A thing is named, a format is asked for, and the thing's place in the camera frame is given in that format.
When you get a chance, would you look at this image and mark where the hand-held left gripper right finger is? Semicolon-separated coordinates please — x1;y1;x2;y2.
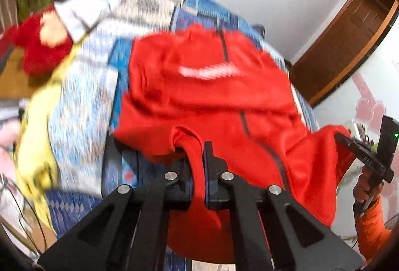
203;141;364;271

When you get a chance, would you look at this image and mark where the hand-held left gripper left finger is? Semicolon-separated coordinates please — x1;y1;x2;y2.
37;143;192;271

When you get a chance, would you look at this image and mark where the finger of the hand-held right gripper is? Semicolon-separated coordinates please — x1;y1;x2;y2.
335;132;366;156

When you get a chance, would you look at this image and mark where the red zip jacket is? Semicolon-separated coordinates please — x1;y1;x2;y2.
113;23;356;264

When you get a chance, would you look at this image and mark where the person's right forearm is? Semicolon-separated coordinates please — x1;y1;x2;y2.
355;196;394;263

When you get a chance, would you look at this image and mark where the person's right hand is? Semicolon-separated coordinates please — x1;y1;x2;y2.
353;172;385;214

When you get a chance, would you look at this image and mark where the brown wooden door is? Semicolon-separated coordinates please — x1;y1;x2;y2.
291;0;399;107

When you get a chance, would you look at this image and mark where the blue patchwork quilt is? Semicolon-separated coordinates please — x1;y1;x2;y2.
46;0;321;271

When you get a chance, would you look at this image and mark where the pink soft item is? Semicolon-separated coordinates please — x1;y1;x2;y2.
0;121;23;155

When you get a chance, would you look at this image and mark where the light blue shirt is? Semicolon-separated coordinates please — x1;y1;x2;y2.
54;0;138;43

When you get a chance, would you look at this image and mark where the red plush toy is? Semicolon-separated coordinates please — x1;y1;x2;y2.
0;4;76;78

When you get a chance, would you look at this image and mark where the wooden nightstand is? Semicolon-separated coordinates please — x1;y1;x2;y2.
0;46;38;101

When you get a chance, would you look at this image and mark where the black floor cable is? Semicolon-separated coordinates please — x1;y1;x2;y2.
0;177;48;254

